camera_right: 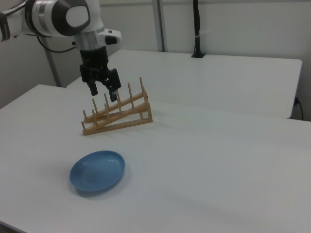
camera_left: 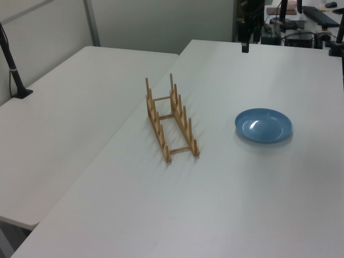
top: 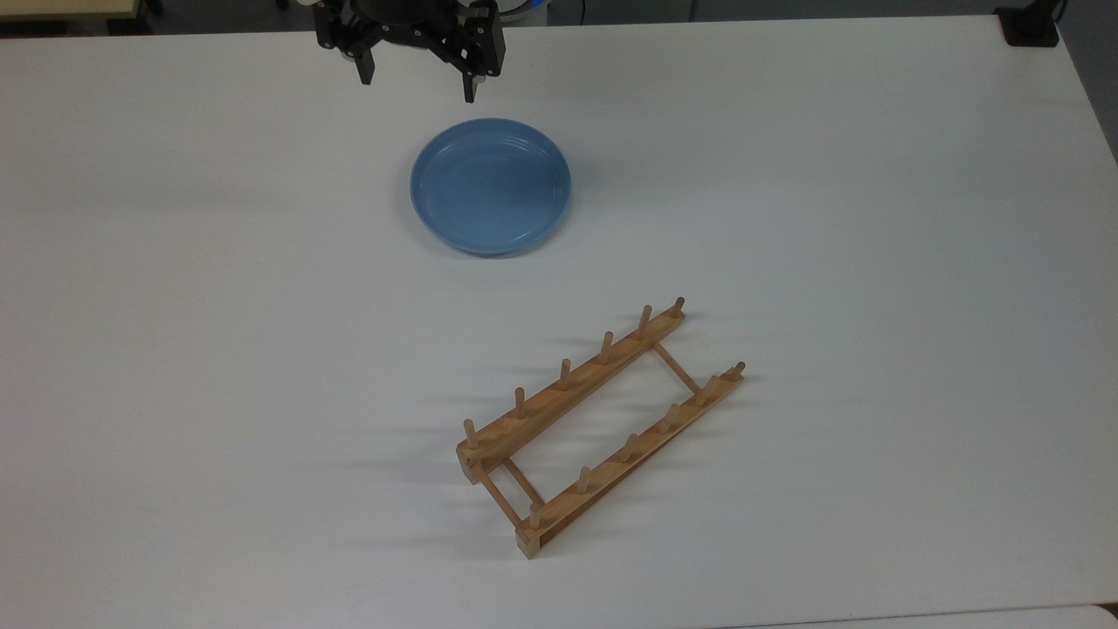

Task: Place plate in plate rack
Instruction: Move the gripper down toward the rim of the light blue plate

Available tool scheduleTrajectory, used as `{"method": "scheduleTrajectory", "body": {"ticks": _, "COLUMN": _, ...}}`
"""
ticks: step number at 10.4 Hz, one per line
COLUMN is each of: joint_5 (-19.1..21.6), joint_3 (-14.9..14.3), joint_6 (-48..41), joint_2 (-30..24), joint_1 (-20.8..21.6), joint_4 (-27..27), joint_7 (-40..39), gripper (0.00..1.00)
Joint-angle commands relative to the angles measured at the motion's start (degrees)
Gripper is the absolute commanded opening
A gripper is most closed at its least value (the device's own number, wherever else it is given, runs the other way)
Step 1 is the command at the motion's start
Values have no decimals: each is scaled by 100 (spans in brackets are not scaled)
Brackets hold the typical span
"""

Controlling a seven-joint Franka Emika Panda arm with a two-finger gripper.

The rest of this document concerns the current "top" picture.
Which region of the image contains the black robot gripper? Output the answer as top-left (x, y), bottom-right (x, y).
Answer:
top-left (314, 0), bottom-right (506, 104)

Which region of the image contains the tan wooden desk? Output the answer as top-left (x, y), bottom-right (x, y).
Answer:
top-left (0, 0), bottom-right (146, 22)

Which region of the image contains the blue round plate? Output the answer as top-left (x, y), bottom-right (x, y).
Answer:
top-left (411, 118), bottom-right (572, 257)

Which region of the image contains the black camera stand pole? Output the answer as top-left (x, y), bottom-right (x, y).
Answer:
top-left (996, 0), bottom-right (1068, 47)

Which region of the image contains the wooden plate rack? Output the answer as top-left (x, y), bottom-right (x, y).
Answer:
top-left (456, 297), bottom-right (747, 560)

